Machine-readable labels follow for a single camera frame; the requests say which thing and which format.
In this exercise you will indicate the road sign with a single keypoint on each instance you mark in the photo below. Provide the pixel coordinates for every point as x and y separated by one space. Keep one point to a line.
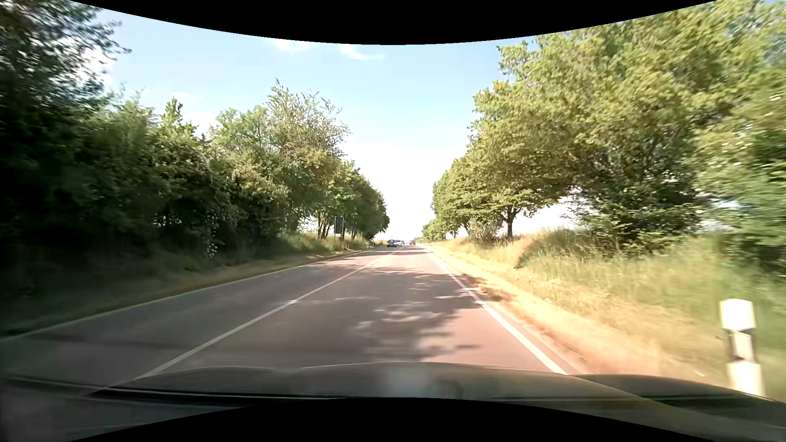
338 225

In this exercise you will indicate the grey asphalt road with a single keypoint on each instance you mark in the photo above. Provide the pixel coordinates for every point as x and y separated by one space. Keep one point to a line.
368 307

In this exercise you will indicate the car's own bonnet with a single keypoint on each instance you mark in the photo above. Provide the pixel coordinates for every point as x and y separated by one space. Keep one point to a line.
393 384

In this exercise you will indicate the road markings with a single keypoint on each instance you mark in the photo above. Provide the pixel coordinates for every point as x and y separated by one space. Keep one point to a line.
258 319

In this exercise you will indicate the dry grass verge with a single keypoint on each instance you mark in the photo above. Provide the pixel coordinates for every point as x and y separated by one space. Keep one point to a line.
614 294

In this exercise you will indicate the row of trees and bushes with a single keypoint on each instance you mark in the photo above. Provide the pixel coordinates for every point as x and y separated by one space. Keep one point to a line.
153 172

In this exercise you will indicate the shaded grass verge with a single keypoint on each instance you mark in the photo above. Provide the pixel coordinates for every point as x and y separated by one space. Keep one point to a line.
123 279

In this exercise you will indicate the white marker post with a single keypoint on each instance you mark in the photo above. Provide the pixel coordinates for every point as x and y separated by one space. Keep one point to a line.
740 344

